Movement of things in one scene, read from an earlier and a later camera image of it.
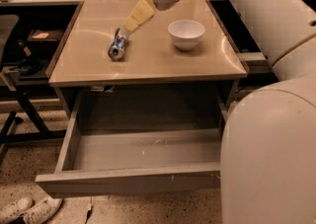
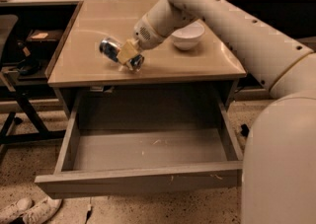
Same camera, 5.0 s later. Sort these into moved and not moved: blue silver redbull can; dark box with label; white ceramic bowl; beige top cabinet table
Moved: blue silver redbull can
Not moved: dark box with label; beige top cabinet table; white ceramic bowl
